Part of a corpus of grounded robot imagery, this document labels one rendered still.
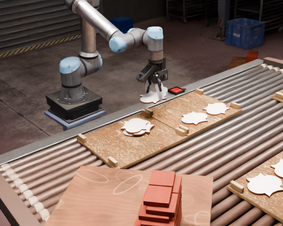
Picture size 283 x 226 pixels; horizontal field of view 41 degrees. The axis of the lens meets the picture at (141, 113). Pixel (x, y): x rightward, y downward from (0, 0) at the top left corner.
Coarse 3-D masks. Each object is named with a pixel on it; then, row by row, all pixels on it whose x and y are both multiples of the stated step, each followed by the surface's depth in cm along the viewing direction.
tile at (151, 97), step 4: (152, 92) 198; (156, 92) 198; (140, 96) 197; (144, 96) 195; (148, 96) 194; (152, 96) 194; (156, 96) 193; (164, 96) 194; (140, 100) 192; (144, 100) 190; (148, 100) 190; (152, 100) 190; (156, 100) 189
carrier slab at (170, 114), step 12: (192, 96) 221; (204, 96) 220; (156, 108) 209; (168, 108) 209; (180, 108) 208; (192, 108) 207; (168, 120) 196; (180, 120) 195; (216, 120) 194; (192, 132) 184
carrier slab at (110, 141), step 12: (156, 120) 197; (96, 132) 188; (108, 132) 187; (120, 132) 187; (156, 132) 185; (168, 132) 185; (84, 144) 178; (96, 144) 178; (108, 144) 177; (120, 144) 177; (132, 144) 176; (144, 144) 176; (156, 144) 175; (168, 144) 175; (108, 156) 168; (120, 156) 167; (132, 156) 167; (144, 156) 167; (120, 168) 160
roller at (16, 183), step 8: (280, 72) 255; (256, 80) 243; (264, 80) 245; (240, 88) 233; (224, 96) 225; (88, 152) 175; (72, 160) 170; (80, 160) 172; (48, 168) 165; (56, 168) 166; (32, 176) 160; (40, 176) 161; (16, 184) 156
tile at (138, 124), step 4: (132, 120) 192; (136, 120) 192; (140, 120) 192; (124, 124) 189; (128, 124) 189; (132, 124) 188; (136, 124) 188; (140, 124) 188; (144, 124) 188; (124, 128) 185; (128, 128) 185; (132, 128) 185; (136, 128) 185; (140, 128) 184; (144, 128) 184; (128, 132) 182; (132, 132) 181; (136, 132) 182
